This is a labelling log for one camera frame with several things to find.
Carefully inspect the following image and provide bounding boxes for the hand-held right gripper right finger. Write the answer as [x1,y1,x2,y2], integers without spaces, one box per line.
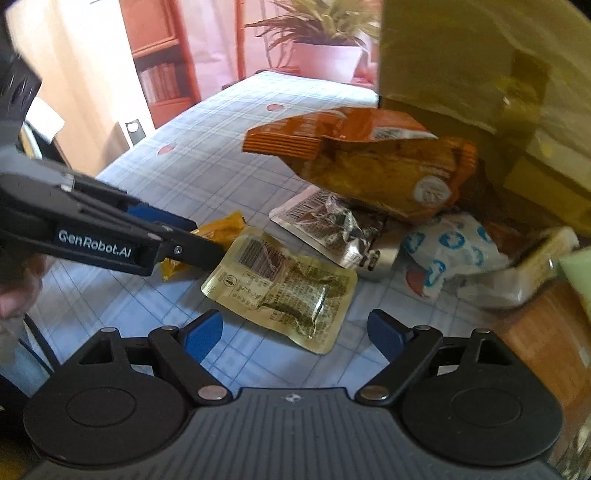
[355,310,536,407]

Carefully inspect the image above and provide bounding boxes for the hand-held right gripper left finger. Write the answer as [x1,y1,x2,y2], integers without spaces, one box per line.
[60,310,232,407]

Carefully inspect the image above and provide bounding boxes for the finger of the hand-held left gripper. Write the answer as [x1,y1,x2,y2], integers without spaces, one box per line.
[159,224,227,271]
[127,202,200,232]

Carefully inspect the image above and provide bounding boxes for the small yellow snack packet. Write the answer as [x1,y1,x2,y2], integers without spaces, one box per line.
[161,210,245,281]

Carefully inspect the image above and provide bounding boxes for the crinkled silver snack packet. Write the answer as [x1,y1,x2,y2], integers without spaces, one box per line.
[269,186,389,269]

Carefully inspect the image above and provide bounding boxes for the person's left hand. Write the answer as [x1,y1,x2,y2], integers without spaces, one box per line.
[0,257,45,320]

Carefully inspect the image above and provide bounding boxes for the plaid tablecloth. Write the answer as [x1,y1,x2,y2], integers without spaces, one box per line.
[28,71,509,402]

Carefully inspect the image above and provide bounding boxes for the clear yellowish vacuum snack packet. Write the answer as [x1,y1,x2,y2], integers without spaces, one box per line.
[201,226,358,355]

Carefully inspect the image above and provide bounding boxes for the white blue-dotted snack packet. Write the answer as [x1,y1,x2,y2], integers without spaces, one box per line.
[402,213,511,303]

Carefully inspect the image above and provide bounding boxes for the red wooden bookshelf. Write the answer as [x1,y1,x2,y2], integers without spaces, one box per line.
[120,0,202,130]

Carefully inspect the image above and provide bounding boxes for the large orange snack bag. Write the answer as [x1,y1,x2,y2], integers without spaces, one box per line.
[243,107,478,223]

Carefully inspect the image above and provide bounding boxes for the white black-striped snack packet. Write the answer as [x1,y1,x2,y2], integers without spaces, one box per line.
[503,226,580,306]

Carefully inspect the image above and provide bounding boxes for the green snack bag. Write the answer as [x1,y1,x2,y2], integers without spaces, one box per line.
[558,247,591,324]

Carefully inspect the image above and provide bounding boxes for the potted plant in pink pot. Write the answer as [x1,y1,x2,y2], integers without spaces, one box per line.
[245,0,382,85]

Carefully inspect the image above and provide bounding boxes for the taped cardboard box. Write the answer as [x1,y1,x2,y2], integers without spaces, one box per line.
[378,0,591,227]

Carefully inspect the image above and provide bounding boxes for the black cable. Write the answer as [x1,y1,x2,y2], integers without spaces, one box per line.
[21,313,59,371]

